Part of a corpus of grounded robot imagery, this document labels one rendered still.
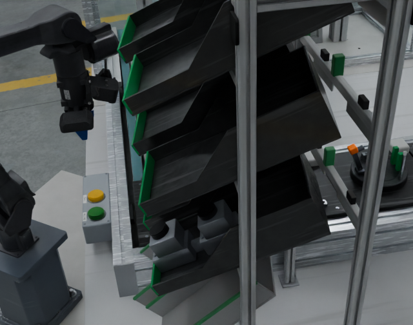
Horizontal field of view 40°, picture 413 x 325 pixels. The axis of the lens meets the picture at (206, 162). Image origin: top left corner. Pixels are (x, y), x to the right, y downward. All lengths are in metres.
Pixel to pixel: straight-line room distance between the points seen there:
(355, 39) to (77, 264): 1.58
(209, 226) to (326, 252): 0.57
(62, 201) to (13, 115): 2.37
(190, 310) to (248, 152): 0.45
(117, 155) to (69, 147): 1.88
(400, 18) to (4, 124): 3.42
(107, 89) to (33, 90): 3.13
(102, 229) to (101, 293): 0.15
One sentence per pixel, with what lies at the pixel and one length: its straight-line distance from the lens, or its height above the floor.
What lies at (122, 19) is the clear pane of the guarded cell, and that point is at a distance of 2.57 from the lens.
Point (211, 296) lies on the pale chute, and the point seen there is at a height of 1.09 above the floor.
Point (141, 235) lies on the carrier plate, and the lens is 1.32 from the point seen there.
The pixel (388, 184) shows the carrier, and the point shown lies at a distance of 1.45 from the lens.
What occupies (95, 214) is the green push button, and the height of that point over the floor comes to 0.97.
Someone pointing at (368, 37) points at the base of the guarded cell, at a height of 0.86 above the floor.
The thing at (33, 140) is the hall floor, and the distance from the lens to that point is 3.64.
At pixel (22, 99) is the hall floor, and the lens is 4.15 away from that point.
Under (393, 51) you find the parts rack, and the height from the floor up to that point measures 1.58.
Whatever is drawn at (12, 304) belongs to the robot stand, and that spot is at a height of 0.95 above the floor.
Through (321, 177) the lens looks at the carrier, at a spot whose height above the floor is 0.97.
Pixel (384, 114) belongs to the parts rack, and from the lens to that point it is 0.71.
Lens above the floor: 1.85
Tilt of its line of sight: 35 degrees down
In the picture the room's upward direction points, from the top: 3 degrees counter-clockwise
